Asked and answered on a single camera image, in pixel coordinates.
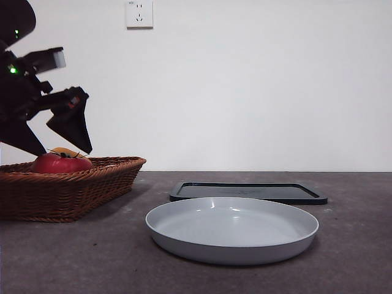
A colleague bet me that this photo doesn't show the red tomato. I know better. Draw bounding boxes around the red tomato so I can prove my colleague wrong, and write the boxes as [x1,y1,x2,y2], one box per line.
[29,149,94,174]

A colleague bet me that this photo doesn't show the brown wicker basket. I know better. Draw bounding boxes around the brown wicker basket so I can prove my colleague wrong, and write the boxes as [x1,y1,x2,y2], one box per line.
[0,156,147,224]

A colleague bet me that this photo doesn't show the pale grey round plate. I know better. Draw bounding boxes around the pale grey round plate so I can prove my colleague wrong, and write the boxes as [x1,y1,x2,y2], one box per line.
[145,196,320,266]

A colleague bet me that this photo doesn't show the dark rectangular tray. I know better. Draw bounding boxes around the dark rectangular tray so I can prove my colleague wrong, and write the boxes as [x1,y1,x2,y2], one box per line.
[169,181,328,206]

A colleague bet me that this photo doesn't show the white wall socket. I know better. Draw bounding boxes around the white wall socket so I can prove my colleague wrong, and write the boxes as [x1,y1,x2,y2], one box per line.
[126,0,154,30]

